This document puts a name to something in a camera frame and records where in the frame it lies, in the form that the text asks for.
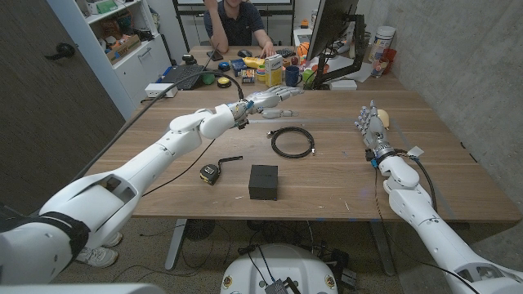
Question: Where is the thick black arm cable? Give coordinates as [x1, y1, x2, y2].
[71, 70, 245, 184]
[394, 149, 439, 213]

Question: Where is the small grey electronics box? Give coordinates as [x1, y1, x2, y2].
[264, 277, 302, 294]

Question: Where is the black computer monitor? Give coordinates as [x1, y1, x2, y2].
[305, 0, 360, 62]

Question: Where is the white shelf cabinet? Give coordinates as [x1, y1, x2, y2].
[47, 0, 172, 122]

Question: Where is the black round fan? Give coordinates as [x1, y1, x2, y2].
[183, 219, 217, 242]

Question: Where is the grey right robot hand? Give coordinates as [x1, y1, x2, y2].
[354, 100, 396, 164]

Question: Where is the black laptop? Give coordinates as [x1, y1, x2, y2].
[161, 42, 220, 91]

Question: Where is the person in dark shirt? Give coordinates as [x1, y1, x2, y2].
[203, 0, 277, 58]

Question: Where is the cream balloon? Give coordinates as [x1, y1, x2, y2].
[376, 109, 391, 131]

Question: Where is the black bag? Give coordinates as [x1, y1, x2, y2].
[0, 203, 21, 225]

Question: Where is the white printed canister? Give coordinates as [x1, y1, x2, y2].
[369, 25, 397, 63]

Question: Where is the flat white box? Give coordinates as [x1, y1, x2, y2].
[329, 79, 359, 91]

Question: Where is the blue box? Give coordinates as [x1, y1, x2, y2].
[229, 58, 248, 78]

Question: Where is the black square box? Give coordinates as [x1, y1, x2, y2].
[248, 164, 279, 202]

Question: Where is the cardboard box with toys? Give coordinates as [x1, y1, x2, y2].
[105, 33, 142, 65]

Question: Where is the white shoe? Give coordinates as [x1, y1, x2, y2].
[101, 231, 123, 248]
[75, 246, 120, 270]

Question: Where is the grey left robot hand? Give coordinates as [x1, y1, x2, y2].
[228, 85, 306, 130]

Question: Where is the black coiled Ethernet cable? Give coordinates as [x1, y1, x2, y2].
[266, 126, 316, 160]

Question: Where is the black yellow measuring tape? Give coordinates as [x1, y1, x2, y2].
[199, 155, 244, 187]

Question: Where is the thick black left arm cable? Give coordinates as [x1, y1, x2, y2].
[71, 70, 245, 184]

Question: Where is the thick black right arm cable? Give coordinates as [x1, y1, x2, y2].
[394, 149, 439, 213]

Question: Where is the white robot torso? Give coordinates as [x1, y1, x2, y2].
[219, 243, 339, 294]

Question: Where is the black door handle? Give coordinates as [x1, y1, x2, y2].
[43, 42, 77, 61]

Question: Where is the dark blue mug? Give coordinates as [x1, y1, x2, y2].
[284, 65, 303, 88]

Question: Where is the white power box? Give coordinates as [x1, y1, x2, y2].
[144, 82, 179, 99]

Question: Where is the red cup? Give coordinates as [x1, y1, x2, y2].
[381, 47, 398, 75]

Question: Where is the yellow white carton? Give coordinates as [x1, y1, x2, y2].
[264, 54, 284, 88]

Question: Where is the grey table leg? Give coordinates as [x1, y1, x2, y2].
[369, 220, 397, 277]
[164, 218, 188, 271]

